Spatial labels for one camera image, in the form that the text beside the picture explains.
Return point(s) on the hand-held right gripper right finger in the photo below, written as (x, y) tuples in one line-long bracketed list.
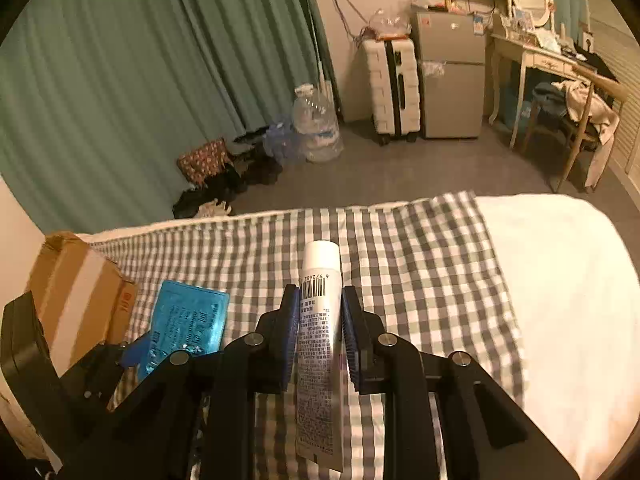
[(350, 345)]

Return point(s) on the blue packet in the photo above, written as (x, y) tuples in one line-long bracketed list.
[(190, 320)]

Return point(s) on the white squeeze tube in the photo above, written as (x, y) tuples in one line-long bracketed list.
[(320, 310)]

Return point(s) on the dark clothes pile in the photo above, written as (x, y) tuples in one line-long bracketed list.
[(245, 170)]

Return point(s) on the large green curtain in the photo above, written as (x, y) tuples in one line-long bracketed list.
[(125, 60)]

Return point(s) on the wooden chair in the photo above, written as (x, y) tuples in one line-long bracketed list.
[(575, 135)]

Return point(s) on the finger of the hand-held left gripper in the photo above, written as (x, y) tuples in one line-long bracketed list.
[(135, 352)]

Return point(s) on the blue plastic bag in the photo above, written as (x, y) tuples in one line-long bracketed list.
[(280, 140)]

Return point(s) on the floral fabric bag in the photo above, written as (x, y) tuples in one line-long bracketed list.
[(205, 160)]

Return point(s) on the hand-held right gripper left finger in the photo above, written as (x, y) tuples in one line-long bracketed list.
[(291, 345)]

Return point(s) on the white dressing table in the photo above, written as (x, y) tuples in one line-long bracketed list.
[(545, 57)]

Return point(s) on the plastic bags on suitcase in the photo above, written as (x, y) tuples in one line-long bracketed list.
[(387, 27)]

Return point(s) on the white suitcase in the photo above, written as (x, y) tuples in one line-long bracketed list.
[(390, 90)]

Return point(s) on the grey small fridge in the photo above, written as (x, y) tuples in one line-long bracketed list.
[(452, 90)]

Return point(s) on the brown cardboard box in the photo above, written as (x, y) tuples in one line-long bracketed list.
[(75, 290)]

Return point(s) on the small clear plastic bag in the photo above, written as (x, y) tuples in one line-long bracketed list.
[(434, 68)]

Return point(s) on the clear water jug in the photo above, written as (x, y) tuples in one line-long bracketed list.
[(317, 125)]

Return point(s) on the louvered wardrobe door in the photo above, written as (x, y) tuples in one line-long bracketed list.
[(620, 50)]

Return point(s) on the grey checkered blanket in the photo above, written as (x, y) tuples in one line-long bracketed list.
[(425, 270)]

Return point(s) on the clothes pile on chair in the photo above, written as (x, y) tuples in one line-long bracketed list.
[(585, 105)]

